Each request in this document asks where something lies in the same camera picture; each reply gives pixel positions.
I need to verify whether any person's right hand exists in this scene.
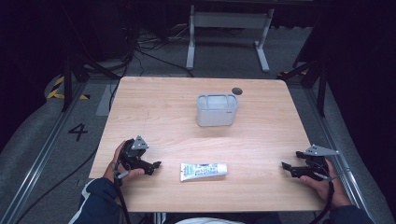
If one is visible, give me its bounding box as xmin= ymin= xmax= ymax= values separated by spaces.
xmin=300 ymin=158 xmax=352 ymax=209

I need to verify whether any person's white clothing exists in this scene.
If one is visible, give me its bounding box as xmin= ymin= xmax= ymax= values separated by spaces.
xmin=175 ymin=217 xmax=248 ymax=224

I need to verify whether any person's left hand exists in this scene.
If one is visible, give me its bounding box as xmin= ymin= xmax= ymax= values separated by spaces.
xmin=103 ymin=140 xmax=146 ymax=184

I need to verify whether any white toothpaste tube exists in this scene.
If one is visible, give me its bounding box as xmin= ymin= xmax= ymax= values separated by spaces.
xmin=179 ymin=162 xmax=229 ymax=183

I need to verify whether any hand-held gripper cable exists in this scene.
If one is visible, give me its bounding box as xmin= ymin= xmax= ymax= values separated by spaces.
xmin=309 ymin=172 xmax=339 ymax=224
xmin=112 ymin=161 xmax=133 ymax=224

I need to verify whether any aluminium floor rail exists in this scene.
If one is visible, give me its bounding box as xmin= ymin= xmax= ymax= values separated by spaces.
xmin=0 ymin=81 xmax=89 ymax=224
xmin=303 ymin=88 xmax=378 ymax=224

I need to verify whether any black tripod stand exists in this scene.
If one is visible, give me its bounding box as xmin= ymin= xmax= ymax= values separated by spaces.
xmin=277 ymin=58 xmax=329 ymax=119
xmin=60 ymin=51 xmax=121 ymax=113

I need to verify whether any long black floor cable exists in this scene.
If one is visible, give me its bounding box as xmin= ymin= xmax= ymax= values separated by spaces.
xmin=14 ymin=145 xmax=100 ymax=224

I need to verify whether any white metal stand frame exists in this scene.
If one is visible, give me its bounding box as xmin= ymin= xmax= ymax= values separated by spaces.
xmin=185 ymin=5 xmax=276 ymax=74

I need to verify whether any bundle of black floor cables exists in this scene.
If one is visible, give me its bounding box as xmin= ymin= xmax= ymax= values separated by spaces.
xmin=122 ymin=26 xmax=195 ymax=79

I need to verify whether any white plastic holder box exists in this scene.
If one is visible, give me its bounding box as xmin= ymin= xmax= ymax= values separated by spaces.
xmin=195 ymin=93 xmax=240 ymax=128

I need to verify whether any yellow black hazard tape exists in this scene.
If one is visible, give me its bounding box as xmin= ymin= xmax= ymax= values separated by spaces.
xmin=46 ymin=76 xmax=92 ymax=101

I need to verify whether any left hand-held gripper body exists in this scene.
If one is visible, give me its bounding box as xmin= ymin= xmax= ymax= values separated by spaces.
xmin=119 ymin=134 xmax=155 ymax=176

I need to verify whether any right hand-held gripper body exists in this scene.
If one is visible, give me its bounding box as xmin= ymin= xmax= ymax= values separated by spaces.
xmin=294 ymin=144 xmax=341 ymax=182

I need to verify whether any left hand-held gripper cable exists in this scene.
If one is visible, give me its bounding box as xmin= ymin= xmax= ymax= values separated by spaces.
xmin=112 ymin=161 xmax=133 ymax=224

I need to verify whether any right hand-held gripper cable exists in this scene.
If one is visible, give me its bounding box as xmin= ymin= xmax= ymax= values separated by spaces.
xmin=309 ymin=172 xmax=339 ymax=224

